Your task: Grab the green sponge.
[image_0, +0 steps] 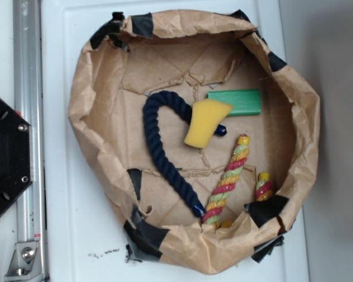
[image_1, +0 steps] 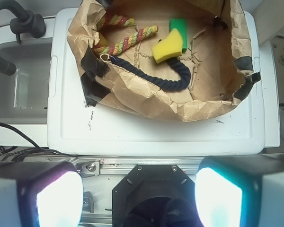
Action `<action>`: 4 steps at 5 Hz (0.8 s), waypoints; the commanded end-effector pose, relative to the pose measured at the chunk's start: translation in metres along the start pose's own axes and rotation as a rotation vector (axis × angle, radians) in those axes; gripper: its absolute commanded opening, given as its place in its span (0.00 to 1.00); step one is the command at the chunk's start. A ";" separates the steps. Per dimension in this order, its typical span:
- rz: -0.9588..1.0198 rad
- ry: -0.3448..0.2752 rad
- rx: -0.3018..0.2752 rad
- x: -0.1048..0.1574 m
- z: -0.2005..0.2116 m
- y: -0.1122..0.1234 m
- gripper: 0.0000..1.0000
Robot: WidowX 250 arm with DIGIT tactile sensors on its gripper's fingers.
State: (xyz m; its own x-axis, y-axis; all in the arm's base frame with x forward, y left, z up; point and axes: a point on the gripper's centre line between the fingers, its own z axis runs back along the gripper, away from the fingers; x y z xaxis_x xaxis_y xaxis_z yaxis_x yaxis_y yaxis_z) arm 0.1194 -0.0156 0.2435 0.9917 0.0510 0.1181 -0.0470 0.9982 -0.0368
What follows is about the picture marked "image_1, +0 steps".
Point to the yellow sponge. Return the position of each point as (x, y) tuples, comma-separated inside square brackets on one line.
[(169, 47)]

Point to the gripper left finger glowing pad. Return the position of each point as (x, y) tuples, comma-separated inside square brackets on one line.
[(40, 194)]

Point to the brown paper bag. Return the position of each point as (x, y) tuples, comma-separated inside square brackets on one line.
[(111, 41)]

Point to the black octagonal mount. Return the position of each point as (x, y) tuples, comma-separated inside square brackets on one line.
[(155, 196)]

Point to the green sponge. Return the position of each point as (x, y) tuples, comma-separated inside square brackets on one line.
[(180, 25)]

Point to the aluminium rail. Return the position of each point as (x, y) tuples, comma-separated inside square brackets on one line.
[(94, 166)]

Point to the white plastic bin lid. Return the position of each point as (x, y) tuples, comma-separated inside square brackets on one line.
[(75, 128)]

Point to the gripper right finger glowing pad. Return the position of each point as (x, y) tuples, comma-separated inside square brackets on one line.
[(241, 191)]

